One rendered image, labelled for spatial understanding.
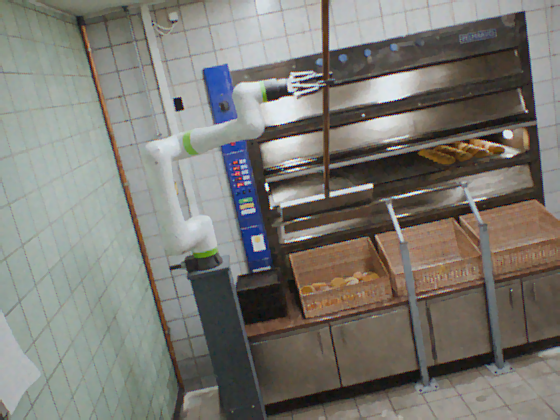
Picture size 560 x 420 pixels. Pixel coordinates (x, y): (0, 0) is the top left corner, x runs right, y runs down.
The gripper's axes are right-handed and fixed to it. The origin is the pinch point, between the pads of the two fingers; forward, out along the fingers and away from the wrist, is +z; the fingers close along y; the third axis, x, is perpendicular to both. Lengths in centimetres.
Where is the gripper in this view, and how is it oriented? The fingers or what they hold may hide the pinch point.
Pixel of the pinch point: (325, 79)
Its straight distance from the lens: 247.8
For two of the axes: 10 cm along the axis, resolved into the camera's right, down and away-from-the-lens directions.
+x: -0.6, -4.7, -8.8
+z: 9.8, -2.1, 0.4
